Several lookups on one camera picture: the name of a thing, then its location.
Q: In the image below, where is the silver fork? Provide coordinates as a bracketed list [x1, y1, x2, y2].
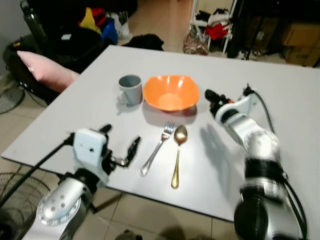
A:
[139, 121, 176, 177]

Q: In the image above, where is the black table leg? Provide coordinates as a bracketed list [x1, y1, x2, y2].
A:
[91, 191, 124, 213]

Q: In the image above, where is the orange bowl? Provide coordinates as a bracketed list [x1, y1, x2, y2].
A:
[143, 75, 201, 112]

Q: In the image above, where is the grey ceramic mug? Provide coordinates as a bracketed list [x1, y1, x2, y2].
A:
[117, 74, 144, 107]

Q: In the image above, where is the gold spoon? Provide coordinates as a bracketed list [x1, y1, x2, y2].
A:
[170, 125, 189, 190]

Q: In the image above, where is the patterned brown bag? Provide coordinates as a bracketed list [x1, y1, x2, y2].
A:
[182, 25, 210, 56]

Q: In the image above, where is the red cloth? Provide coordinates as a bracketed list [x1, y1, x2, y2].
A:
[204, 23, 230, 41]

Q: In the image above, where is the white clothes rack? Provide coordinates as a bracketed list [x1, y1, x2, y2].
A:
[189, 0, 237, 56]

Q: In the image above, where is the pink pillow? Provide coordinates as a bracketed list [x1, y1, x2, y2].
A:
[17, 50, 81, 94]

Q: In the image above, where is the black floor bag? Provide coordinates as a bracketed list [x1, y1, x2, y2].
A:
[122, 33, 165, 52]

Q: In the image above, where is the black chair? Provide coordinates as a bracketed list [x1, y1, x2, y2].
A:
[2, 22, 109, 107]

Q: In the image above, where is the blue bag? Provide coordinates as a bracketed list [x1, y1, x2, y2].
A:
[101, 18, 120, 46]

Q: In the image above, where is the grey floor fan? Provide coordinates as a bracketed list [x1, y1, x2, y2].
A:
[0, 85, 26, 115]

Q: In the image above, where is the brown cardboard box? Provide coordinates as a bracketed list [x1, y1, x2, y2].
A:
[281, 22, 320, 68]

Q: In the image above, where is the yellow cloth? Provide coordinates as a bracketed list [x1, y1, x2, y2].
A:
[79, 7, 103, 34]

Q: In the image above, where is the black bottle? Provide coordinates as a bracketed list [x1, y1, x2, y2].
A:
[20, 0, 49, 49]

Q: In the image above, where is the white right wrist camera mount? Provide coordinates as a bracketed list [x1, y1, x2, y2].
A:
[214, 95, 261, 122]

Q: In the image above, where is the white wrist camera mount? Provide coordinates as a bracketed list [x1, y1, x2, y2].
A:
[73, 128, 110, 186]
[214, 95, 261, 122]

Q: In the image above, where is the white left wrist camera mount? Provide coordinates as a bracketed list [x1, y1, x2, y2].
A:
[73, 128, 110, 186]

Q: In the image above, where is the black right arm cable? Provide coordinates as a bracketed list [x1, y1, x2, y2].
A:
[242, 84, 309, 240]

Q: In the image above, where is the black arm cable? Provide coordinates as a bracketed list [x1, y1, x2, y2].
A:
[0, 140, 76, 208]
[242, 84, 309, 240]

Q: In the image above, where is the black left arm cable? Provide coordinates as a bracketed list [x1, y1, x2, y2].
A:
[0, 140, 76, 208]

